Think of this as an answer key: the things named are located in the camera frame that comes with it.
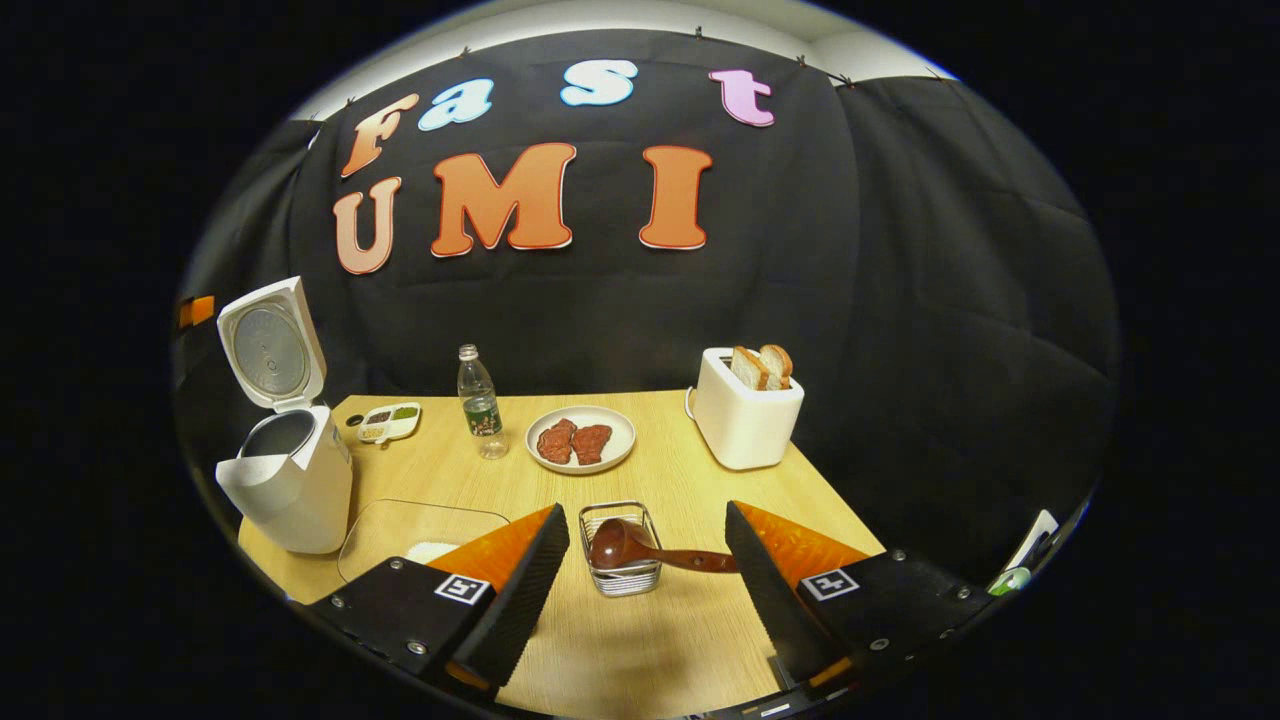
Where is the brown wooden spoon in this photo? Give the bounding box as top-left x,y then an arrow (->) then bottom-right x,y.
589,518 -> 741,575

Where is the white paper sheet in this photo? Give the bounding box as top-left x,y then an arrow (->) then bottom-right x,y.
216,452 -> 311,522

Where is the clear plastic water bottle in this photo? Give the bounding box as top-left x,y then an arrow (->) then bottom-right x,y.
457,344 -> 510,461

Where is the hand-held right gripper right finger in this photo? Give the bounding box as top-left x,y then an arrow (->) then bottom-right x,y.
725,500 -> 997,693

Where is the red meat slice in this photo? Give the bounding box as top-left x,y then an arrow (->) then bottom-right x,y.
571,424 -> 614,467
537,418 -> 579,466

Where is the white rice cooker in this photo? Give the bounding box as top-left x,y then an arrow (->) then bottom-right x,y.
215,276 -> 354,556

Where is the white toaster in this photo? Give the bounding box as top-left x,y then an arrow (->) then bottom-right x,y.
685,347 -> 806,472

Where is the white divided bean dish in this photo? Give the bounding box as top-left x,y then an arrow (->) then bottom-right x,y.
356,402 -> 423,446

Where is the clear plastic tray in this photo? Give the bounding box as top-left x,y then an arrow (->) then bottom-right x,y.
337,498 -> 512,587

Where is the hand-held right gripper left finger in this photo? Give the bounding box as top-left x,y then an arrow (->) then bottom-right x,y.
305,503 -> 571,701

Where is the white round plate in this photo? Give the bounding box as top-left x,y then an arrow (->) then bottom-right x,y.
525,405 -> 638,476

